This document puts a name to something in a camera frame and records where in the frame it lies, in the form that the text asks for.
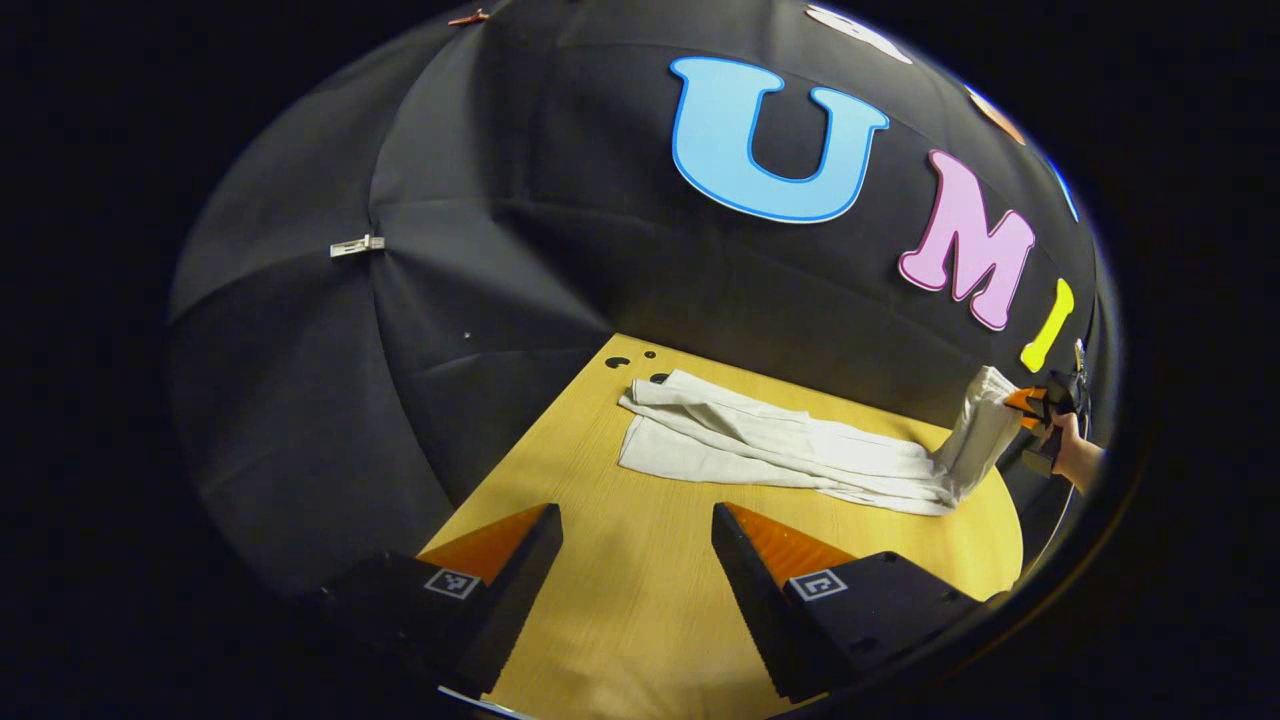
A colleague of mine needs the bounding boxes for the white jeans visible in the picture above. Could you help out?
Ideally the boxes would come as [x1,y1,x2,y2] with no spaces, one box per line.
[617,366,1024,517]

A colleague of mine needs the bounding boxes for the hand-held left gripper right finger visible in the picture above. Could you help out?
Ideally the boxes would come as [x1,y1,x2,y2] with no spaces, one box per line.
[711,503,986,704]

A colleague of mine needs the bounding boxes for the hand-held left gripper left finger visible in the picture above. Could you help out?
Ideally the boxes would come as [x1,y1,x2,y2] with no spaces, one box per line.
[320,503,564,699]

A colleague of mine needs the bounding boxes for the black backdrop cloth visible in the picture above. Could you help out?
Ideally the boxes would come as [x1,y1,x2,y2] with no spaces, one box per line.
[165,0,1101,601]

